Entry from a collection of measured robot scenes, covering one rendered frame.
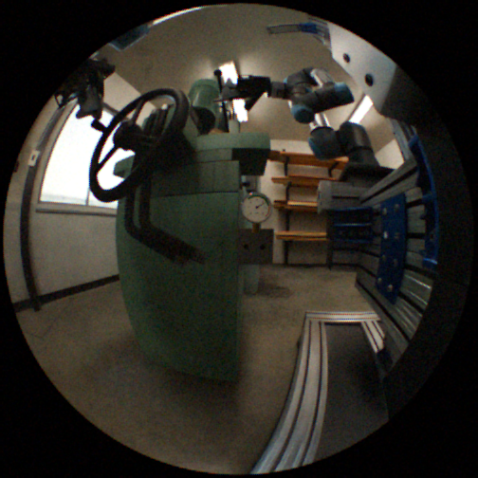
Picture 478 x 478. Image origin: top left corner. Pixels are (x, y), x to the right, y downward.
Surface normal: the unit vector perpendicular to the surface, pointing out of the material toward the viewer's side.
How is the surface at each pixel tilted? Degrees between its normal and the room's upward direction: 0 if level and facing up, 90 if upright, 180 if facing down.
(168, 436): 0
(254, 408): 0
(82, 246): 90
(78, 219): 90
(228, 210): 90
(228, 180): 90
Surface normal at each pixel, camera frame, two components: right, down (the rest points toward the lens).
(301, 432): 0.02, -1.00
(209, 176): -0.07, 0.05
